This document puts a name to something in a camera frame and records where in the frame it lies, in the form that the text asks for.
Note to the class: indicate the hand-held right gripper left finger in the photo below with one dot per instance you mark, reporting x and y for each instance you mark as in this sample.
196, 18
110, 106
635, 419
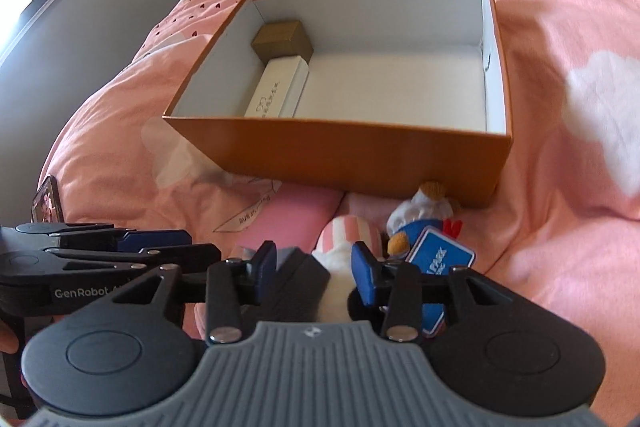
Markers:
267, 269

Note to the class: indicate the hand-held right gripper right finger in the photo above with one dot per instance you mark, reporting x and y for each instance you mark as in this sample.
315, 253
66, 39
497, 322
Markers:
361, 274

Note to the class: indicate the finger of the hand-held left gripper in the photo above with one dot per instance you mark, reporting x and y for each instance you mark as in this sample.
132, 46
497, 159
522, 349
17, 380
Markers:
190, 254
155, 241

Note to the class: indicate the pink striped plush toy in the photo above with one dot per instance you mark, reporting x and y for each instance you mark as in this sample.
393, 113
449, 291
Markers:
345, 232

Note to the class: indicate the pale pink fuzzy pouch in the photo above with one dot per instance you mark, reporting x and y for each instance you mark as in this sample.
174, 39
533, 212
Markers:
375, 209

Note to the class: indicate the orange cardboard box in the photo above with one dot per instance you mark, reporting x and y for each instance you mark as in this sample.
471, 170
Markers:
350, 157

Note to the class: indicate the person's left hand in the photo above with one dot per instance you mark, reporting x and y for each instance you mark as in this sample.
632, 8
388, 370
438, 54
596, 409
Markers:
7, 339

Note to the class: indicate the blue duck plush toy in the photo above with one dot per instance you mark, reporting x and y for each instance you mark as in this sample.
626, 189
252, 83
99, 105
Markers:
415, 217

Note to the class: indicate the phone with picture screen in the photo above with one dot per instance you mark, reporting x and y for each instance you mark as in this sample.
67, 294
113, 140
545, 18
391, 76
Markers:
47, 202

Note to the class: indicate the long white box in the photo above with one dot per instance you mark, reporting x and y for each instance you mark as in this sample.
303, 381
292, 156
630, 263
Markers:
272, 87

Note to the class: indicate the small brown box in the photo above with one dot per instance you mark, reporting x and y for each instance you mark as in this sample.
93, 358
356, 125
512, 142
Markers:
282, 39

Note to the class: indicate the pink printed blanket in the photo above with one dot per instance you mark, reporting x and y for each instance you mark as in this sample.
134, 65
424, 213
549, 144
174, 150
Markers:
550, 7

